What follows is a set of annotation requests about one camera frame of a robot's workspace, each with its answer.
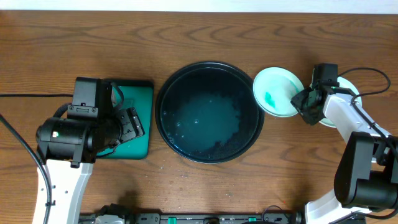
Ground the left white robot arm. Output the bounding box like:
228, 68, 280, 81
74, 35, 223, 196
33, 77, 145, 223

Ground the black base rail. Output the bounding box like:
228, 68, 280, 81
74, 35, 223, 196
78, 203, 306, 224

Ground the round black serving tray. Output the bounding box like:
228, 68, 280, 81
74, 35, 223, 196
155, 61, 265, 164

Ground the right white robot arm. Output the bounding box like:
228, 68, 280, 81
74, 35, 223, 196
289, 63, 397, 223

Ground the mint green plate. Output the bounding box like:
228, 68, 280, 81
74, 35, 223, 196
252, 67, 304, 118
309, 76, 363, 128

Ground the rectangular green water tray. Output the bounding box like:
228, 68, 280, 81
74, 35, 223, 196
97, 79, 154, 160

